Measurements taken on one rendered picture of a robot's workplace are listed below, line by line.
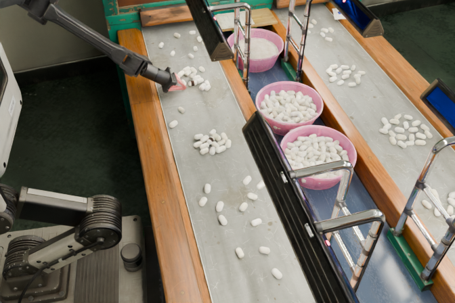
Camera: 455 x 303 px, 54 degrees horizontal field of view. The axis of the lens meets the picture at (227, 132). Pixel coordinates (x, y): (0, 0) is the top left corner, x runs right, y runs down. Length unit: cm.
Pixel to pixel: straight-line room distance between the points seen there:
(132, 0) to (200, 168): 100
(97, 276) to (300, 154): 82
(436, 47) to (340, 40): 170
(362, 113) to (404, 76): 30
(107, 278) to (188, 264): 43
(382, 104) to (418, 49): 190
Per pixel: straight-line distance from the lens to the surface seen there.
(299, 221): 100
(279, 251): 137
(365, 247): 113
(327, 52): 216
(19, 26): 318
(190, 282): 129
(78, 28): 174
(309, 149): 164
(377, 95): 195
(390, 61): 213
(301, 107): 180
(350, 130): 171
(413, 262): 148
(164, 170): 153
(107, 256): 171
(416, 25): 409
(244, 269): 133
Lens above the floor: 190
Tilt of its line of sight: 44 degrees down
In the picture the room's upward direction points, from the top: straight up
